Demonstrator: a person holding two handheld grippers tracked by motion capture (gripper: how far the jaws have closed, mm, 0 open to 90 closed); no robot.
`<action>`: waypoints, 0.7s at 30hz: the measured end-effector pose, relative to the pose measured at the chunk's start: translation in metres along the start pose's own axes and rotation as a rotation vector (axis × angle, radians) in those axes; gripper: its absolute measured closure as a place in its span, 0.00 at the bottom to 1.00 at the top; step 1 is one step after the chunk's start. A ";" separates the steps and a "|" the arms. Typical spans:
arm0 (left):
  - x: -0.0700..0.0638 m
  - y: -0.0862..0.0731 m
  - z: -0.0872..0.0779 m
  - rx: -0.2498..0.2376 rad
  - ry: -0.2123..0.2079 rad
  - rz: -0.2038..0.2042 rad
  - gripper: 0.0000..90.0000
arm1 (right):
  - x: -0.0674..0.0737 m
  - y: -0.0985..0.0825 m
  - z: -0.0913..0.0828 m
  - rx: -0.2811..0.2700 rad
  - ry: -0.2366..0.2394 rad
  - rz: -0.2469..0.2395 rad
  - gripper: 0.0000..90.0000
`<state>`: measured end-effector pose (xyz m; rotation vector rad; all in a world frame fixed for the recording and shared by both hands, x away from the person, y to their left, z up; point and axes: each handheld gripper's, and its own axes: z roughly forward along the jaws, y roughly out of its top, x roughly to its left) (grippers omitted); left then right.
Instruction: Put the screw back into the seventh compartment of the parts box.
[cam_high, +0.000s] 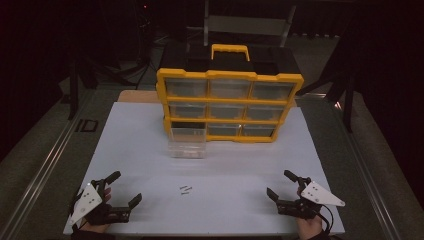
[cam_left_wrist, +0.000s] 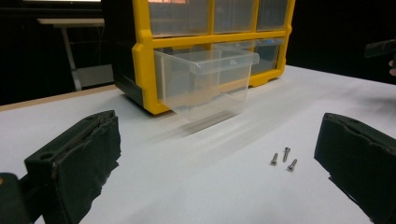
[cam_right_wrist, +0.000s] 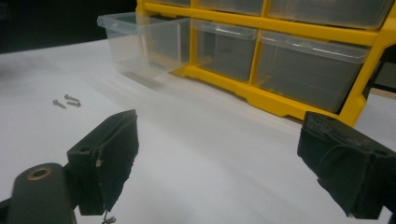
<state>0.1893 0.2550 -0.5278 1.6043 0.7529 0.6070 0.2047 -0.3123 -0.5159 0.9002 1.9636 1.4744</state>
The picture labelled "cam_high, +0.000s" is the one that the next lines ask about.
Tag grey metal frame stand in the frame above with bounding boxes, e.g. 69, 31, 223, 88
185, 0, 298, 48

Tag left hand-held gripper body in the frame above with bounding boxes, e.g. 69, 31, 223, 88
68, 179, 131, 228

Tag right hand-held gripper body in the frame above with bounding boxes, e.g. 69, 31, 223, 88
276, 176, 346, 220

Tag white table board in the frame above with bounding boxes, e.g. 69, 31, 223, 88
62, 101, 346, 236

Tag black stand legs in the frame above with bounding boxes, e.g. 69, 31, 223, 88
68, 56, 149, 121
296, 66, 355, 134

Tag transparent pull-out drawer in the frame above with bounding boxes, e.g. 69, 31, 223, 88
167, 126, 208, 159

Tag yellow black organizer cabinet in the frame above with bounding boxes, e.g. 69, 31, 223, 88
155, 43, 305, 144

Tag grid of clear plastic drawers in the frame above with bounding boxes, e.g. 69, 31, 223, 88
164, 78, 296, 138

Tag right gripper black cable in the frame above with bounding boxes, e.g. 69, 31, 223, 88
314, 203, 335, 235

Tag person's left hand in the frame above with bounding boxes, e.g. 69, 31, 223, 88
79, 186, 113, 234

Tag person's right hand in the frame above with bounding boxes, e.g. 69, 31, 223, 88
296, 186, 324, 240

